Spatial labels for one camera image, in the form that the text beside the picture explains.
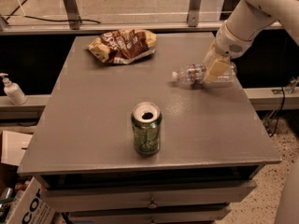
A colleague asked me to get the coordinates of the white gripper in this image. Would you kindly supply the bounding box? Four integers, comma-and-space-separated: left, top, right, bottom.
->
203, 21, 254, 83

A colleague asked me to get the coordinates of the clear plastic water bottle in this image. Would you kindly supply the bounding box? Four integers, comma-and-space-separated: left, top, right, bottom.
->
172, 63, 236, 90

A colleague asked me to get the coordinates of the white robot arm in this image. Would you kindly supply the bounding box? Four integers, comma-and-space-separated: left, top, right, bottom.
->
204, 0, 299, 224

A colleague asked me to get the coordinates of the green soda can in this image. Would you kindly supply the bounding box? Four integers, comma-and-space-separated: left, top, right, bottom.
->
131, 102, 163, 156

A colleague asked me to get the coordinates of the white pump dispenser bottle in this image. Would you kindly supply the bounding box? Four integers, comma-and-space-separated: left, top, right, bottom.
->
0, 73, 27, 105

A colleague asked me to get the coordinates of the grey drawer cabinet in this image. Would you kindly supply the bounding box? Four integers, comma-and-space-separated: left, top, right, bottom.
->
19, 33, 280, 224

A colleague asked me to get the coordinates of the brown chip bag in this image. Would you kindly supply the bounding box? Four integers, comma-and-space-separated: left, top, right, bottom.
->
87, 29, 157, 64

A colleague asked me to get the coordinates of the top drawer knob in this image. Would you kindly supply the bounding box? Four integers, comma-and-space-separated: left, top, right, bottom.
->
148, 199, 158, 209

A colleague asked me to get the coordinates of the white cardboard box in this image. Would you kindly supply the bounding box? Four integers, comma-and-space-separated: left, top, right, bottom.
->
0, 131, 55, 224

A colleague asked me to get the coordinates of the black hanging cable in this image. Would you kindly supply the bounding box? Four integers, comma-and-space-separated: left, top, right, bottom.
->
268, 86, 287, 138

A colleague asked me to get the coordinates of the metal railing frame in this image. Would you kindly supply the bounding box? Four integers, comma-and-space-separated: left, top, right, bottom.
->
0, 0, 283, 35

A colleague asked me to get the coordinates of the black floor cable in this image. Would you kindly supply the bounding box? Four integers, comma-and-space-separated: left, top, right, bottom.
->
5, 0, 102, 25

